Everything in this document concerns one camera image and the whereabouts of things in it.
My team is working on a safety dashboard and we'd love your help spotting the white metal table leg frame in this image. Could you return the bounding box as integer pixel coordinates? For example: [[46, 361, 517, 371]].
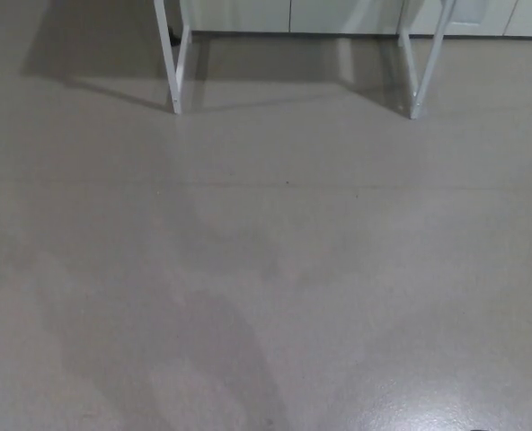
[[153, 0, 193, 115], [398, 0, 457, 120]]

